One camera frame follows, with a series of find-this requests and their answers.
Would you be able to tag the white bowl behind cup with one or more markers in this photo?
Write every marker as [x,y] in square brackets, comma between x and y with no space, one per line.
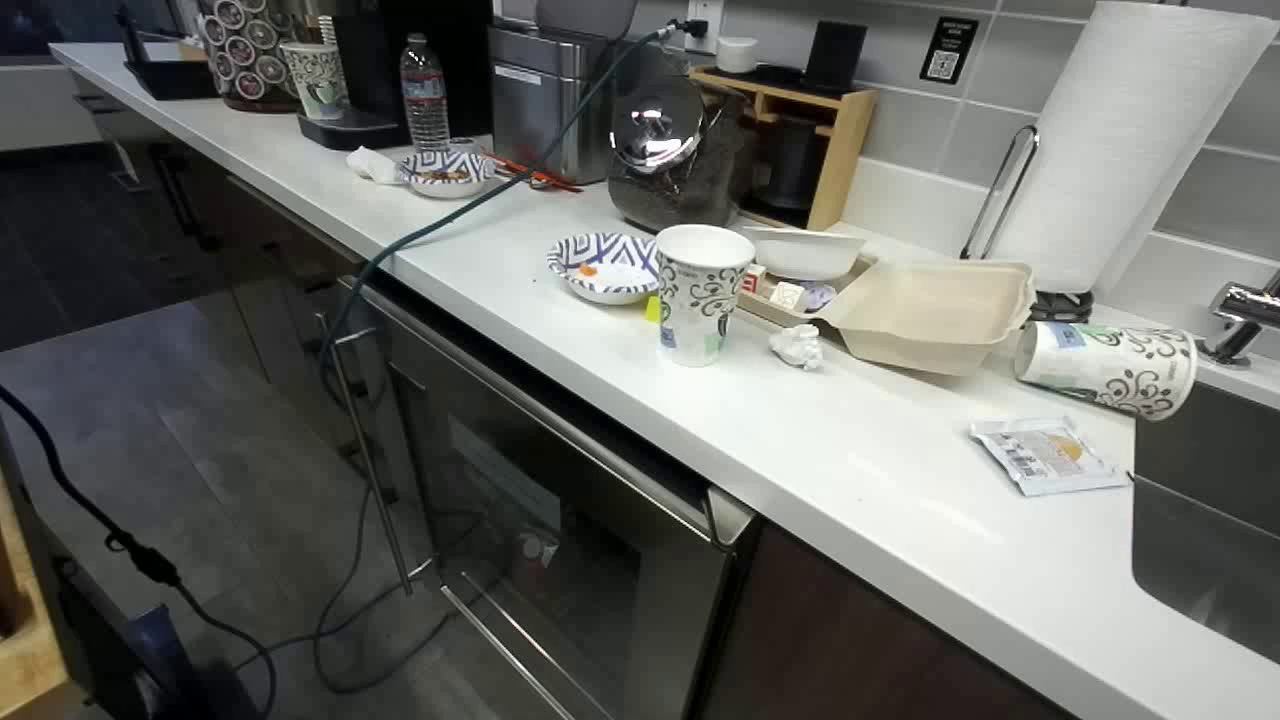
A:
[804,255]

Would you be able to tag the upright patterned paper cup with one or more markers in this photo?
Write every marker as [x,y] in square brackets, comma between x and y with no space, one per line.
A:
[699,284]

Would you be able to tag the crumpled white paper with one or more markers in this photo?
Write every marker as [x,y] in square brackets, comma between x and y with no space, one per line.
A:
[799,346]

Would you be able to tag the red chopsticks packet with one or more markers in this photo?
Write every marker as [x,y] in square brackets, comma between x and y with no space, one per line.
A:
[539,178]

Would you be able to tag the stainless dishwasher door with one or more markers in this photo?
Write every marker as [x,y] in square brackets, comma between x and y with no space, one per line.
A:
[578,548]

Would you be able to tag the stainless steel appliance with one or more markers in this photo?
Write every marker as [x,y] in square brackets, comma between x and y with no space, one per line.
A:
[539,86]

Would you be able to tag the beige takeout clamshell container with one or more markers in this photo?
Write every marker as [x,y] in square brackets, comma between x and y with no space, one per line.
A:
[937,319]

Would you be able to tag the wooden shelf rack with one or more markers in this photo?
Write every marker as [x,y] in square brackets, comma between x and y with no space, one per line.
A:
[804,147]

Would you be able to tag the crumpled white napkin far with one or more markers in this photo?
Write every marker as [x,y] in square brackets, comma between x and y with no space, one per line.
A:
[372,164]

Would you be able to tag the clear plastic water bottle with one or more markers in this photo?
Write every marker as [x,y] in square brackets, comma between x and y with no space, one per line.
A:
[424,99]

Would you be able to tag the chrome paper towel holder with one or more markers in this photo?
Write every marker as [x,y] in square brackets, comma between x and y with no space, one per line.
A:
[1012,164]

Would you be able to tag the small printed packet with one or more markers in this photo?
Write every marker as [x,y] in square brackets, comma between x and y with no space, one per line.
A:
[1044,456]

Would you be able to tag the patterned paper cup far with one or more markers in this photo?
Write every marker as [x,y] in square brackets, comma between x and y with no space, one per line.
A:
[318,78]

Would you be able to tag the paper cup lying down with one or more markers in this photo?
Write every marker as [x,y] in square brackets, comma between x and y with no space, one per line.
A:
[1130,368]

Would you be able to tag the patterned cup stack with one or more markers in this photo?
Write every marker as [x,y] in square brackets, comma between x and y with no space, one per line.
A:
[241,40]

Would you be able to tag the black tray far end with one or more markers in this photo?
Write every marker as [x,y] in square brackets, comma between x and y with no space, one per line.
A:
[160,78]

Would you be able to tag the white paper towel roll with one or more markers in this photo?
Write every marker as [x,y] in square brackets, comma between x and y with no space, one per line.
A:
[1117,134]

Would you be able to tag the stainless sink basin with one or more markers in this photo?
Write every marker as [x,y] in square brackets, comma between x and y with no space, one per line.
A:
[1206,516]

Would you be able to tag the chrome sink faucet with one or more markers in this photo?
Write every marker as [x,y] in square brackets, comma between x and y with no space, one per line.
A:
[1247,312]

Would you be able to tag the wall outlet black label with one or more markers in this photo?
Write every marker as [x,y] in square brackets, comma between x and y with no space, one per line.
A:
[948,49]

